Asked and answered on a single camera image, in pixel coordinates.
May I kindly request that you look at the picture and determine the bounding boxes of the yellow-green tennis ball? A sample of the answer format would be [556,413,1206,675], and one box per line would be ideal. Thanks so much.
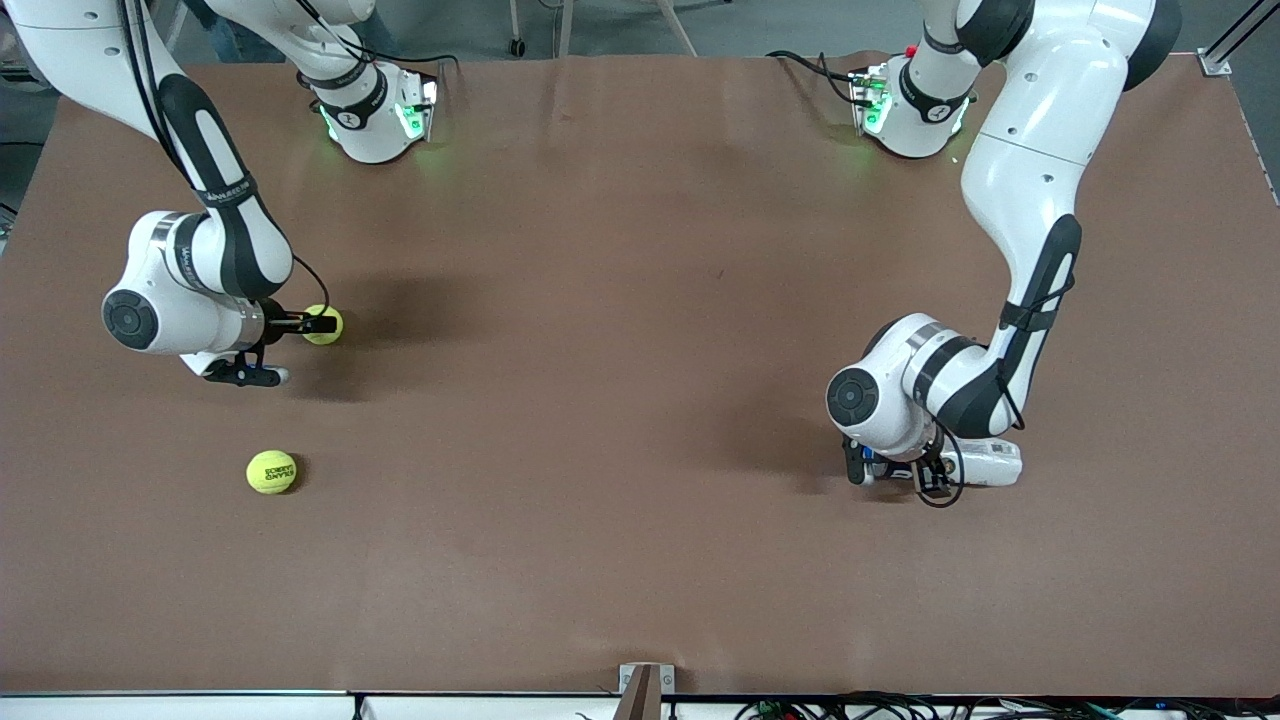
[246,449,299,496]
[302,304,345,347]

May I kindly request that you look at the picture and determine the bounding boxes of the white tennis ball can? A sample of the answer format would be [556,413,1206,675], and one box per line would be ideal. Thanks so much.
[865,440,1024,489]

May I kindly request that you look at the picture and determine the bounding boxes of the brown table cover sheet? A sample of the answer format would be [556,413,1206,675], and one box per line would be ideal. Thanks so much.
[0,50,1280,698]

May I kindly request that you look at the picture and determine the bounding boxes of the white stand legs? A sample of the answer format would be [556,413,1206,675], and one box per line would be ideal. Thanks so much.
[508,0,701,59]

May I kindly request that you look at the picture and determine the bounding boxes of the tangled cable bundle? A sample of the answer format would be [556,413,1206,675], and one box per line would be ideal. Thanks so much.
[733,690,1280,720]

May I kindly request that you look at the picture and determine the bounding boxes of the black right base cable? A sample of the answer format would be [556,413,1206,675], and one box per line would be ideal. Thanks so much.
[360,38,463,76]

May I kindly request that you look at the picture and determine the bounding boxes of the black base cable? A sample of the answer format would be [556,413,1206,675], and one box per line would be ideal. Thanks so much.
[765,48,863,106]
[360,38,463,76]

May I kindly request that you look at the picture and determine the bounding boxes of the metal table edge bracket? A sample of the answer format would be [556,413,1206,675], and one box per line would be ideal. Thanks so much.
[618,663,676,696]

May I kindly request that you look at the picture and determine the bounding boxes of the white table edge rail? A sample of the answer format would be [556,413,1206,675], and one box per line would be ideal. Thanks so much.
[0,690,623,720]

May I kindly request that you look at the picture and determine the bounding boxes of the black left base cable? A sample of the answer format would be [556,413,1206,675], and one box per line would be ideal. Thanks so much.
[765,48,863,106]

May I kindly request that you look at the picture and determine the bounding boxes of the aluminium frame profile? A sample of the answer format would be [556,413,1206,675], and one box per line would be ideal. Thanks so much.
[1198,0,1280,78]

